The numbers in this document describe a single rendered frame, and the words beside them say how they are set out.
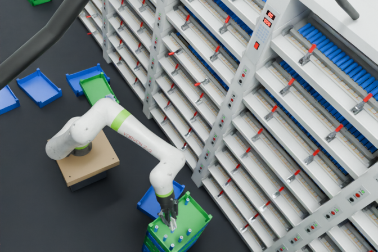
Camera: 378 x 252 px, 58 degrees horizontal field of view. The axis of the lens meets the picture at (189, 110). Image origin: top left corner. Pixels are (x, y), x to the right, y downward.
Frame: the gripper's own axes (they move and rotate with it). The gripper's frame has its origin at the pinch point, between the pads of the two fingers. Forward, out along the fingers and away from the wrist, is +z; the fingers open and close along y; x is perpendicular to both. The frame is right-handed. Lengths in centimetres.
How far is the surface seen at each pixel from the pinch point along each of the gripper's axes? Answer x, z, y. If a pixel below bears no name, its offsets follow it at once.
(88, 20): -195, -49, -82
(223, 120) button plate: -5, -35, -51
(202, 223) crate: 4.0, 13.9, -17.5
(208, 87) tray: -19, -49, -56
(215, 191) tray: -19, 34, -52
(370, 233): 81, -23, -39
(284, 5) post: 31, -105, -50
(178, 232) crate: -1.1, 11.6, -3.2
